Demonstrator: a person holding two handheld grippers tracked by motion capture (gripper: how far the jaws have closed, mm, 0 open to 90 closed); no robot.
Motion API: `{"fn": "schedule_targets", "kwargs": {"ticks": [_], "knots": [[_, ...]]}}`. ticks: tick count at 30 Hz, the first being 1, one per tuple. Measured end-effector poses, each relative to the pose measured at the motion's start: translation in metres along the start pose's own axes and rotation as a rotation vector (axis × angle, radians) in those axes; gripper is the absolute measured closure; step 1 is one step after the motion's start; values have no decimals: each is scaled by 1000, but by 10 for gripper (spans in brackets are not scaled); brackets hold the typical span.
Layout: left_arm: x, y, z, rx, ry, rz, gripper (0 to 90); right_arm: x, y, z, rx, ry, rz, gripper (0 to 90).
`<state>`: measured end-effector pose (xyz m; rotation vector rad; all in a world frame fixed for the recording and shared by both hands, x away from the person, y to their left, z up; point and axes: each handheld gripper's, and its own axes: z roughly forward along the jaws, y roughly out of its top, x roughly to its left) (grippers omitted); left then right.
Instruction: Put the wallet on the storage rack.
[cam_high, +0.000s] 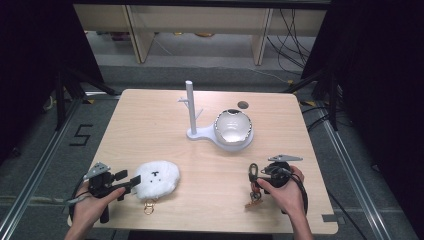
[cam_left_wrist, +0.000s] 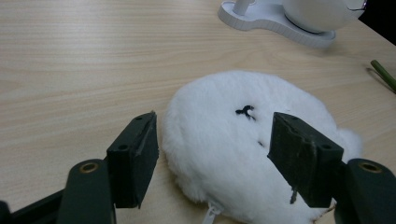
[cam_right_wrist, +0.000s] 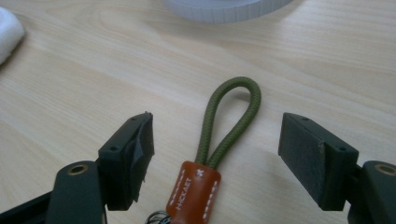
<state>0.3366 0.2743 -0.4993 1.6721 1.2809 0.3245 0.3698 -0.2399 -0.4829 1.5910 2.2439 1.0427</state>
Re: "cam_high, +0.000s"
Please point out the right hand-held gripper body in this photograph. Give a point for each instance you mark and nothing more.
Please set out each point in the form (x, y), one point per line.
(278, 173)

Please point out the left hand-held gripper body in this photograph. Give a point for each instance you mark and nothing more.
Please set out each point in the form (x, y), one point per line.
(100, 181)

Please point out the white bowl with silver rim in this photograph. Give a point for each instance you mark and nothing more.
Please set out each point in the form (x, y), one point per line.
(233, 128)

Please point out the person's right hand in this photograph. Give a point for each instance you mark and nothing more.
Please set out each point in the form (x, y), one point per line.
(291, 196)

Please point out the person's left hand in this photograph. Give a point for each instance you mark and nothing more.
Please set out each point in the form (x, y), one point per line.
(85, 210)

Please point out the grey tape strip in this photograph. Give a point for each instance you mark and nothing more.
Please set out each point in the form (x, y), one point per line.
(66, 210)
(333, 218)

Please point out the dark round table mark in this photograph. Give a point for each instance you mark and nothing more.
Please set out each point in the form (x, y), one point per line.
(243, 105)

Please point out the black metal stand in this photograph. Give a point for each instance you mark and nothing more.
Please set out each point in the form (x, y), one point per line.
(61, 100)
(331, 100)

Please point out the white tree-shaped stand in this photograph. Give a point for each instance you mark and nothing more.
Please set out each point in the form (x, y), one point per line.
(191, 110)

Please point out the dark curtain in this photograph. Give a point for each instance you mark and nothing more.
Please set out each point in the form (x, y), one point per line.
(376, 83)
(30, 66)

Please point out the beige wooden desk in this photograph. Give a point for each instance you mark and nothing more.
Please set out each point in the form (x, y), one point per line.
(200, 23)

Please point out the aluminium floor rail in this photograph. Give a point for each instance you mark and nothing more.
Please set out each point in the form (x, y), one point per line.
(353, 180)
(36, 170)

